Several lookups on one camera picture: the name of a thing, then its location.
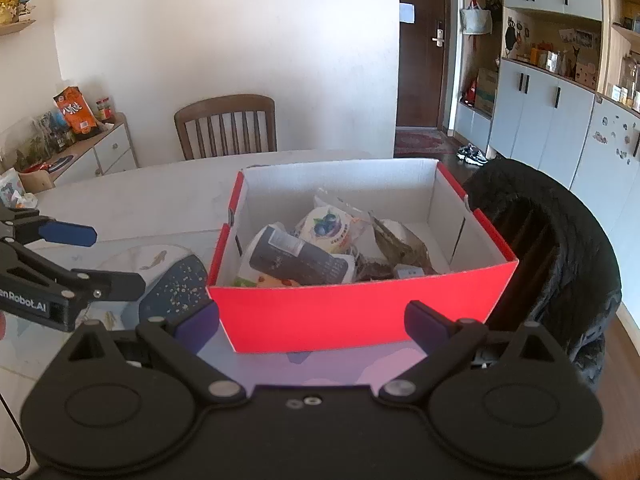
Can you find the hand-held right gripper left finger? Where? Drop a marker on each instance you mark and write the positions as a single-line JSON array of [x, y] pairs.
[[197, 327]]

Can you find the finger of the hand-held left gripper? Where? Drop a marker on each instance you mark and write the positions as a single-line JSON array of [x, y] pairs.
[[115, 286], [70, 234]]

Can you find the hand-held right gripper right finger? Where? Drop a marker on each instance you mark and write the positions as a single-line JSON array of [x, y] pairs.
[[427, 327]]

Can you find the light blue small carton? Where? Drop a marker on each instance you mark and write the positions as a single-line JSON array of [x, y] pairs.
[[409, 272]]

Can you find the red cardboard box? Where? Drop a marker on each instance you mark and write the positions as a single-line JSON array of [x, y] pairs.
[[350, 315]]

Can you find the clear bag of black bits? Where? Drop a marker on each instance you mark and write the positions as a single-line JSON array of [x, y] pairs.
[[375, 269]]

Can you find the brown paper packet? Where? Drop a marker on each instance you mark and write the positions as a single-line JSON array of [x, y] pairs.
[[400, 245]]

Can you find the white bag with grey label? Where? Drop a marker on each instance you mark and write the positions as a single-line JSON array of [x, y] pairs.
[[295, 260]]

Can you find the blueberry print bun packet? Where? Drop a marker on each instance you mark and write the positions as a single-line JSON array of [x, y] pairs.
[[327, 225]]

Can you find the blue and white table mat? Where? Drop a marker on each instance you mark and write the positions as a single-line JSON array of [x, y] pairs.
[[170, 280]]

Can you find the printed paper bag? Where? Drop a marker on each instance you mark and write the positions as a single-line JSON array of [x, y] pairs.
[[12, 187]]

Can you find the white sideboard with wooden top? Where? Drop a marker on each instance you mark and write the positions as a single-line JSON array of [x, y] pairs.
[[110, 152]]

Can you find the blue figurine packets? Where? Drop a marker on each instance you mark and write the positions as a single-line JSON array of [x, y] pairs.
[[52, 130]]

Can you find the orange snack bag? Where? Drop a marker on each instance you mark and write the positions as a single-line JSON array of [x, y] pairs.
[[75, 112]]

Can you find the red-lidded jar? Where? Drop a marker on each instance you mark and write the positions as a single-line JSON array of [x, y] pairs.
[[105, 109]]

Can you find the black fleece jacket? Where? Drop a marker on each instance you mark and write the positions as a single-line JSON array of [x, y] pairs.
[[550, 240]]

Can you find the pair of sneakers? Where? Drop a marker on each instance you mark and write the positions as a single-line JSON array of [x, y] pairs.
[[472, 155]]

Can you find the patterned door rug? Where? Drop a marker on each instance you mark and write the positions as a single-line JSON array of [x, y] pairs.
[[422, 142]]

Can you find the brown wooden chair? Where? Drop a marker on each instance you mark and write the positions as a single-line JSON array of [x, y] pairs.
[[225, 125]]

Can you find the red bag in cabinet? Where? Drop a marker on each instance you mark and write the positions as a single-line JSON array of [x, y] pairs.
[[469, 92]]

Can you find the yellow ornament on shelf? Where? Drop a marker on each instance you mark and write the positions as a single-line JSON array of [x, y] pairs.
[[9, 2]]

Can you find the cardboard box in cabinet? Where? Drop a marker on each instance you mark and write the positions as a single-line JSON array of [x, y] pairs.
[[486, 90]]

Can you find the dark brown door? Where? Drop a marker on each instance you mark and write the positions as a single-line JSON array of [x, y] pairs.
[[425, 75]]

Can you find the grey hanging tote bag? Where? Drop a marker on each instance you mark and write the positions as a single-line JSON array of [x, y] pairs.
[[476, 19]]

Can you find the white paper on door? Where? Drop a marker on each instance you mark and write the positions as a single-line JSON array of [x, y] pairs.
[[407, 13]]

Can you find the glass storage jar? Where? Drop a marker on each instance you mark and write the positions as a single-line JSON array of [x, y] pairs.
[[630, 80]]

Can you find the dark hanging bag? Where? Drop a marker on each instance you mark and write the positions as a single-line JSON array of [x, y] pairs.
[[494, 7]]

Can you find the wooden wall shelf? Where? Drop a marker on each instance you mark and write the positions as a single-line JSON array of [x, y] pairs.
[[15, 27]]

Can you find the grey wall cabinet unit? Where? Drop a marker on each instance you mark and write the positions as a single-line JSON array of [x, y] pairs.
[[540, 120]]

